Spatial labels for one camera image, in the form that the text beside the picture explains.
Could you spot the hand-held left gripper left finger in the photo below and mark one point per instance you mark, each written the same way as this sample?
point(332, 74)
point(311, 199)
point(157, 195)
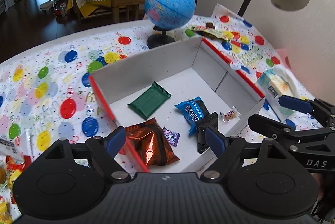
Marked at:
point(115, 141)

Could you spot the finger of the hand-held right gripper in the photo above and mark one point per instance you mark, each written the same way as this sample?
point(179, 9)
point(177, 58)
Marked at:
point(274, 130)
point(294, 103)

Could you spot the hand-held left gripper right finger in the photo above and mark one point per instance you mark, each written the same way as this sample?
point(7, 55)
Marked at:
point(216, 139)

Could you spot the black snack packet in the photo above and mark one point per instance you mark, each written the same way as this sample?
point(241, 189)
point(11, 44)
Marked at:
point(202, 140)

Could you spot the small clear candy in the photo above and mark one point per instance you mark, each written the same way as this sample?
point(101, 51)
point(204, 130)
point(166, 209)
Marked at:
point(230, 114)

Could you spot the copper foil snack packet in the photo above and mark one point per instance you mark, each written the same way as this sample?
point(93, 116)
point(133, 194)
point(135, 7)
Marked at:
point(149, 143)

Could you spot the blue snack packet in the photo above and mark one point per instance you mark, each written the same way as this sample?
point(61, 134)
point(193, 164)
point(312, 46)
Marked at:
point(192, 114)

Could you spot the purple candy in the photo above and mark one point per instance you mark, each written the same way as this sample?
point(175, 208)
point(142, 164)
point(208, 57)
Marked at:
point(171, 136)

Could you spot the green snack packet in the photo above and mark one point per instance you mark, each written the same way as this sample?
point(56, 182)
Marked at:
point(149, 102)

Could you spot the red cardboard box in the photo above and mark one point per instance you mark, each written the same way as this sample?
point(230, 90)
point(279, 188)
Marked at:
point(183, 82)

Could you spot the red and yellow snack bag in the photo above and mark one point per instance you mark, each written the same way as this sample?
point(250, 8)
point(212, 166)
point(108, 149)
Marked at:
point(14, 167)

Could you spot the white snack packet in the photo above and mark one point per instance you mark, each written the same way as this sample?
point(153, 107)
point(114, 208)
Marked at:
point(7, 144)

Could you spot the gold foil ball candy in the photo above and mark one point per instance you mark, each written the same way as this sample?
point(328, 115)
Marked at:
point(2, 177)

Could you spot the yellow snack packet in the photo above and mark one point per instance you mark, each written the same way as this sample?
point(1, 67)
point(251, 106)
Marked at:
point(4, 211)

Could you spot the person's right hand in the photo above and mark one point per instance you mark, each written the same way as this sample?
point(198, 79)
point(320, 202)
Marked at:
point(322, 187)

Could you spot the tissue pack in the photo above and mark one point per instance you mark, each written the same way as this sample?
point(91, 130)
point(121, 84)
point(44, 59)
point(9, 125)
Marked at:
point(274, 82)

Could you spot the balloon print tablecloth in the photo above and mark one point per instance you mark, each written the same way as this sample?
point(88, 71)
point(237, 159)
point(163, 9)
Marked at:
point(52, 77)

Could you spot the green yellow flat wrapper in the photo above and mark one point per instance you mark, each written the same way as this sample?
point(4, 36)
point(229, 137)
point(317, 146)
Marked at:
point(209, 31)

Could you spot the wooden chair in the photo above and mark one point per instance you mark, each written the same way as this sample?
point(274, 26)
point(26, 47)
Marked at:
point(128, 4)

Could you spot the blue desk globe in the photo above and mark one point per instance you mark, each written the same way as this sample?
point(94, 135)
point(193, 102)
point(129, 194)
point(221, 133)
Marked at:
point(170, 4)

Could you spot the small white stool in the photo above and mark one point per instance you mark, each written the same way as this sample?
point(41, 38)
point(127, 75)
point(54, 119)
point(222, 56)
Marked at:
point(46, 6)

